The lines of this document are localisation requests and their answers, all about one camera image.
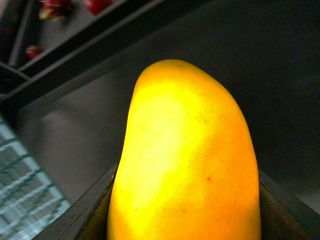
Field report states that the light blue plastic basket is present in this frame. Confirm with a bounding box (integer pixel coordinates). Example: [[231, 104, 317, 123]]
[[0, 117, 71, 240]]

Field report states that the red apple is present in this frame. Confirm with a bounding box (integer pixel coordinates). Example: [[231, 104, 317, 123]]
[[83, 0, 113, 16]]

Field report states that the small red fruit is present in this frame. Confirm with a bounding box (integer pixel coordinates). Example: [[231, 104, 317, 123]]
[[25, 45, 42, 59]]

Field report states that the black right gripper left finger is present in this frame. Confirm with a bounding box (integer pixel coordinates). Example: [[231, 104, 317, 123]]
[[34, 163, 118, 240]]

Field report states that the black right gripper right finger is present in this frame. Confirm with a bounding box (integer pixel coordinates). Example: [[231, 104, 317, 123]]
[[259, 170, 320, 240]]

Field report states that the pink dragon fruit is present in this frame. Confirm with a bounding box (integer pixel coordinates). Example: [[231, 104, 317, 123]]
[[38, 0, 74, 20]]

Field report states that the yellow mango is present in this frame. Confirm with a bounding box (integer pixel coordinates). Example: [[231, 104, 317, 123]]
[[107, 59, 262, 240]]

